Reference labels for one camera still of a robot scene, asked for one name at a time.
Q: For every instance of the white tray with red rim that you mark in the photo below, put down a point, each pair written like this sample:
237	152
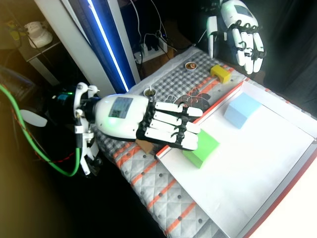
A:
247	173

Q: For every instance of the brown wooden block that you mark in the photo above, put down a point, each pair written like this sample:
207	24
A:
144	146

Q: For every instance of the white power strip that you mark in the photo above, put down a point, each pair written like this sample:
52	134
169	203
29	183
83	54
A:
148	55

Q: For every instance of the grey quilt with bear print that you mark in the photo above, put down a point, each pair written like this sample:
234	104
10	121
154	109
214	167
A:
158	188

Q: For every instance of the white column with blue light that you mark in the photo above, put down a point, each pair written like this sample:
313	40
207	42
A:
81	49

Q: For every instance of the black power adapter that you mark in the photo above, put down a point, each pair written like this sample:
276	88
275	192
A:
151	43

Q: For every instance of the green block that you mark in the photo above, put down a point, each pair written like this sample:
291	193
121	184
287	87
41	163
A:
205	148

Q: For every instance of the grey shelf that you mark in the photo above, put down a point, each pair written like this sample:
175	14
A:
42	58

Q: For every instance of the white shoe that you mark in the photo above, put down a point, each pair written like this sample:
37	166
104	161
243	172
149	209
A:
39	34

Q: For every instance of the yellow arch block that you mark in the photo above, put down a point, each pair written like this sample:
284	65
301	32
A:
223	73

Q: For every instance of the light blue block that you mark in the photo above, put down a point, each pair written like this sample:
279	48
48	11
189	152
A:
241	111

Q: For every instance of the black curtain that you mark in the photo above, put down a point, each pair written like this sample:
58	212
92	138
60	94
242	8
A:
292	49

